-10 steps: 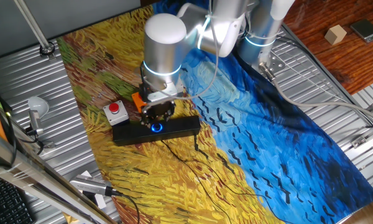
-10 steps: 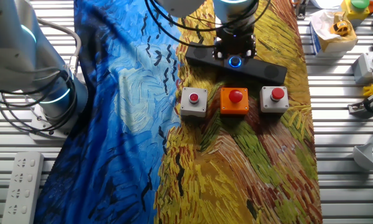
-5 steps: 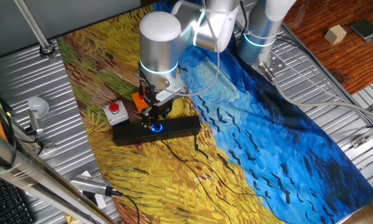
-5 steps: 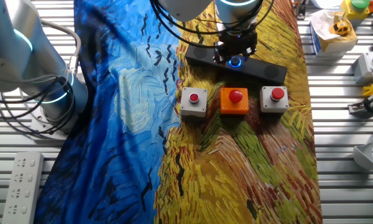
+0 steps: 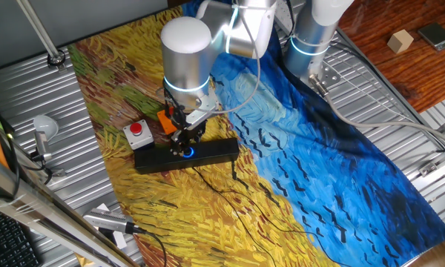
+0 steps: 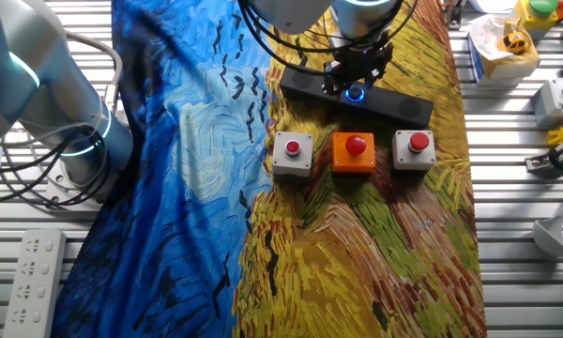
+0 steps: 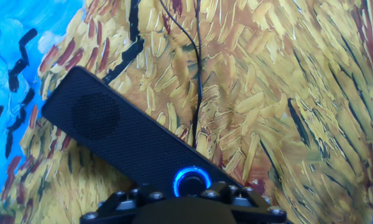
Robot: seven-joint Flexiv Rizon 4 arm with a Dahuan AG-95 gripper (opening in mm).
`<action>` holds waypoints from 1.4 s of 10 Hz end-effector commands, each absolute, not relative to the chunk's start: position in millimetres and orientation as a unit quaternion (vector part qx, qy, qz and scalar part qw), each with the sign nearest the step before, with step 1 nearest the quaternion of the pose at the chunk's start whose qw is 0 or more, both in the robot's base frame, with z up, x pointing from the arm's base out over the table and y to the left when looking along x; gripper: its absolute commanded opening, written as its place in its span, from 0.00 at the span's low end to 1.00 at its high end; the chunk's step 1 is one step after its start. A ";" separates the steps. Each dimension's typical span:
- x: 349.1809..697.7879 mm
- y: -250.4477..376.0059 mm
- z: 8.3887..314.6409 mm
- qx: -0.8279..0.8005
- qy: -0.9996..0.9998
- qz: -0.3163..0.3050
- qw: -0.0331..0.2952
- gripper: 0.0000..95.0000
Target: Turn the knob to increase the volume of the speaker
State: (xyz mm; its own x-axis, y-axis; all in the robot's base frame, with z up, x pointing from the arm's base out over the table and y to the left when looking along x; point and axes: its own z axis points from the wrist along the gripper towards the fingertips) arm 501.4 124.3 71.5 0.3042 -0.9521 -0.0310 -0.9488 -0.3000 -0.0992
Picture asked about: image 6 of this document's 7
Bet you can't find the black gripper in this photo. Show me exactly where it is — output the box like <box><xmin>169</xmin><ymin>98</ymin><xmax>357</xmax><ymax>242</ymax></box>
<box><xmin>323</xmin><ymin>44</ymin><xmax>394</xmax><ymax>95</ymax></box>

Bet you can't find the black knob with blue ring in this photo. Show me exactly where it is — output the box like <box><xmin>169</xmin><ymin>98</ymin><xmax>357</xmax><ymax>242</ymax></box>
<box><xmin>345</xmin><ymin>83</ymin><xmax>366</xmax><ymax>103</ymax></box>

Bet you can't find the black speaker bar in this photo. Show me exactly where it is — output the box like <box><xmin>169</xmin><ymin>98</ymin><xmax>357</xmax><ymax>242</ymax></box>
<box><xmin>280</xmin><ymin>65</ymin><xmax>435</xmax><ymax>129</ymax></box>

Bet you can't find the orange box red mushroom button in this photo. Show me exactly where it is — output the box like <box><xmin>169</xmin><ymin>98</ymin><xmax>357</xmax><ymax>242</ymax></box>
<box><xmin>331</xmin><ymin>131</ymin><xmax>377</xmax><ymax>175</ymax></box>

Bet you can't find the grey box large red button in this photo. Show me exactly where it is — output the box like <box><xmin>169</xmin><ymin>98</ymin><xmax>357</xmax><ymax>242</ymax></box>
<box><xmin>391</xmin><ymin>130</ymin><xmax>437</xmax><ymax>172</ymax></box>

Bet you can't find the grey box small red button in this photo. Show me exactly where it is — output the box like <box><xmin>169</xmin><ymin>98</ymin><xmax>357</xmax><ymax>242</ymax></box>
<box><xmin>270</xmin><ymin>131</ymin><xmax>314</xmax><ymax>178</ymax></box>

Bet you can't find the black metal stand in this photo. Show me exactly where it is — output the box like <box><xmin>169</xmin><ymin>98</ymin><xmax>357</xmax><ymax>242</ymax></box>
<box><xmin>445</xmin><ymin>0</ymin><xmax>466</xmax><ymax>30</ymax></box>

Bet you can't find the white paper sheet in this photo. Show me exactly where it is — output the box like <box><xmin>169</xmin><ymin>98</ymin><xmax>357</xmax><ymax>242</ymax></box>
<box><xmin>467</xmin><ymin>0</ymin><xmax>517</xmax><ymax>14</ymax></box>

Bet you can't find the yellow toy car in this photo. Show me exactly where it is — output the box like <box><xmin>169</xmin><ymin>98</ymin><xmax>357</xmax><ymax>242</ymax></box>
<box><xmin>498</xmin><ymin>30</ymin><xmax>531</xmax><ymax>55</ymax></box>

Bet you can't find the yellow box green button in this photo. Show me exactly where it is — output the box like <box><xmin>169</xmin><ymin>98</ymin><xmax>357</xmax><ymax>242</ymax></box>
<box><xmin>513</xmin><ymin>0</ymin><xmax>563</xmax><ymax>32</ymax></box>

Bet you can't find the grey box green button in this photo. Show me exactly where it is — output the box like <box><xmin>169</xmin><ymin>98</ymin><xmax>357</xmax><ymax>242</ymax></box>
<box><xmin>530</xmin><ymin>77</ymin><xmax>563</xmax><ymax>128</ymax></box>

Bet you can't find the metal clamp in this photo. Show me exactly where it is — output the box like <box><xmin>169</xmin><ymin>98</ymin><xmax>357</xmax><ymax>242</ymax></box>
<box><xmin>524</xmin><ymin>140</ymin><xmax>563</xmax><ymax>174</ymax></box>

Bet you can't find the painted wheat field cloth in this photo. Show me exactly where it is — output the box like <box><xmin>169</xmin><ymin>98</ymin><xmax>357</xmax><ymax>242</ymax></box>
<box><xmin>50</xmin><ymin>0</ymin><xmax>489</xmax><ymax>338</ymax></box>

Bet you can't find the white power strip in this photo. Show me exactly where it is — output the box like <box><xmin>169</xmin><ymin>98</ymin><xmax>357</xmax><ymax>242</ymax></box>
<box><xmin>2</xmin><ymin>228</ymin><xmax>68</xmax><ymax>338</ymax></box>

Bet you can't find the black gripper cable bundle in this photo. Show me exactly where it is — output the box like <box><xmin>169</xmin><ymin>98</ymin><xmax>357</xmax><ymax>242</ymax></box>
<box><xmin>236</xmin><ymin>0</ymin><xmax>418</xmax><ymax>76</ymax></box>

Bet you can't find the grey conduit hose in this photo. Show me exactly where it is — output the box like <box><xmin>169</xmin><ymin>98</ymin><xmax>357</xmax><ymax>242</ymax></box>
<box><xmin>58</xmin><ymin>27</ymin><xmax>124</xmax><ymax>114</ymax></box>

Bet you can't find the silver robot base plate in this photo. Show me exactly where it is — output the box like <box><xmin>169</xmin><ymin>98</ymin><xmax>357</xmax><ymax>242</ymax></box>
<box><xmin>44</xmin><ymin>159</ymin><xmax>118</xmax><ymax>212</ymax></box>

